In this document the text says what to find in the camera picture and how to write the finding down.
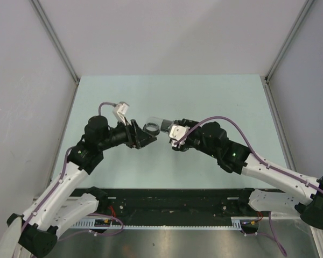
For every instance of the slotted cable duct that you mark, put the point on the slotted cable duct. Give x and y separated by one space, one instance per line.
105 224

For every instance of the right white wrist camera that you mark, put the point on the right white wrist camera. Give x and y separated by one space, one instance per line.
177 132

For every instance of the aluminium frame post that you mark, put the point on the aluminium frame post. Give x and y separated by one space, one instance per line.
295 28
52 34

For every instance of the grey tee pipe fitting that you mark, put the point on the grey tee pipe fitting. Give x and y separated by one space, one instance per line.
166 126

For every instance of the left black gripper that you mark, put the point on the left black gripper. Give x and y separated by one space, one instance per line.
136 137

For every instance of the right aluminium frame post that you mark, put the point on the right aluminium frame post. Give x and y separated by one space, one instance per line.
295 28

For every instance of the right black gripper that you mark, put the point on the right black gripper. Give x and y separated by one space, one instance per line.
185 146

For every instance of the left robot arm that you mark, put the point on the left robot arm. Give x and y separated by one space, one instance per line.
43 223

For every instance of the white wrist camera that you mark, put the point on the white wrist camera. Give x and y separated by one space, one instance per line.
177 132
119 112

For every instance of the aluminium side rail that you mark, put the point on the aluminium side rail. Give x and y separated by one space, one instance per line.
278 125

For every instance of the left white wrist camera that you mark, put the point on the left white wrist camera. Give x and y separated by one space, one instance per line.
119 112

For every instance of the left aluminium frame post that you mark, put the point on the left aluminium frame post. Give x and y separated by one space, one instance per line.
52 34

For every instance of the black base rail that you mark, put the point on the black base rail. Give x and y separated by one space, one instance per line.
173 207

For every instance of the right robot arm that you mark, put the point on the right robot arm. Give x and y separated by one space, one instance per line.
297 194

